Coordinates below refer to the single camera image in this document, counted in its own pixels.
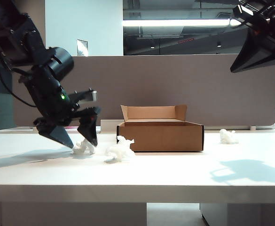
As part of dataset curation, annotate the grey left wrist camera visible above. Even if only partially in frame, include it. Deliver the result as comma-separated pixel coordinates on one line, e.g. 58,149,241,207
68,88,98,104

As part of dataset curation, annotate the grey under-desk panel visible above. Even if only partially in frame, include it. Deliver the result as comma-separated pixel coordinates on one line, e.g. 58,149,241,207
0,202,147,226

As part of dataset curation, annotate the brown cardboard box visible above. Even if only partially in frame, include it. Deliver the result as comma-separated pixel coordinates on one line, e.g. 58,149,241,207
116,105,205,153

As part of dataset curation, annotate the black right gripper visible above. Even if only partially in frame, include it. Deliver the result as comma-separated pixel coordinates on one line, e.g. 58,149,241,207
230,0,275,73

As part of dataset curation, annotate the white wall notice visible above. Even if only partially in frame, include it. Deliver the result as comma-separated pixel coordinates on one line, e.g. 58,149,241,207
77,39,89,57

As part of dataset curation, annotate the small white paper ball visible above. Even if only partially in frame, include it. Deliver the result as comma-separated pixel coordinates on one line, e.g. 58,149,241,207
72,140,96,155

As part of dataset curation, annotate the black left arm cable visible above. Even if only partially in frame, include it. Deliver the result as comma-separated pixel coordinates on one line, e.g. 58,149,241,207
0,42,38,108

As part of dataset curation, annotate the grey fabric desk divider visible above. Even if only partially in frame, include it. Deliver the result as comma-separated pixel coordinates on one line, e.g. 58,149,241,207
12,55,275,128

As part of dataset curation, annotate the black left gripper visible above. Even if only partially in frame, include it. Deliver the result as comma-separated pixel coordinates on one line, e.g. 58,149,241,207
18,63,102,149

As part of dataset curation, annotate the large white paper ball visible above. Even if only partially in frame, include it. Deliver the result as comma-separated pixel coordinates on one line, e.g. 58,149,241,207
104,136,136,163

